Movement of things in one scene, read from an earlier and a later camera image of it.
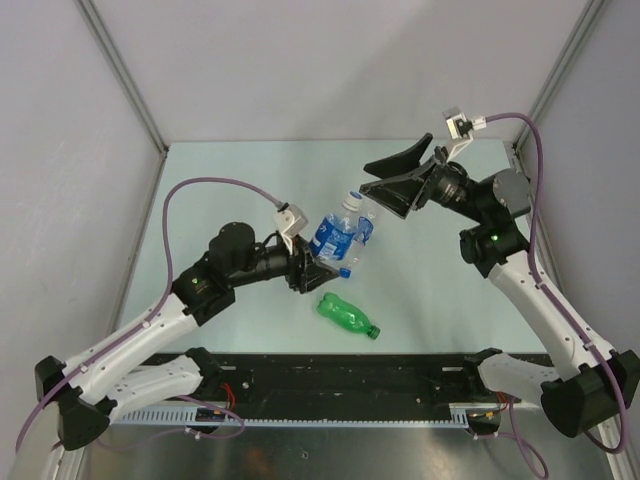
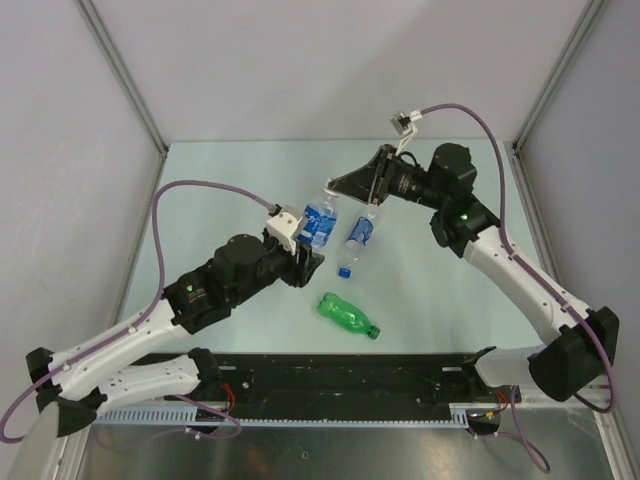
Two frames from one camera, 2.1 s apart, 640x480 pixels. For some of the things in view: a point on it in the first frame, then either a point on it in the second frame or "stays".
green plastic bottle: (346, 315) stays
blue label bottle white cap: (332, 235) -> (319, 221)
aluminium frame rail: (285, 380) stays
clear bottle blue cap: (363, 235) stays
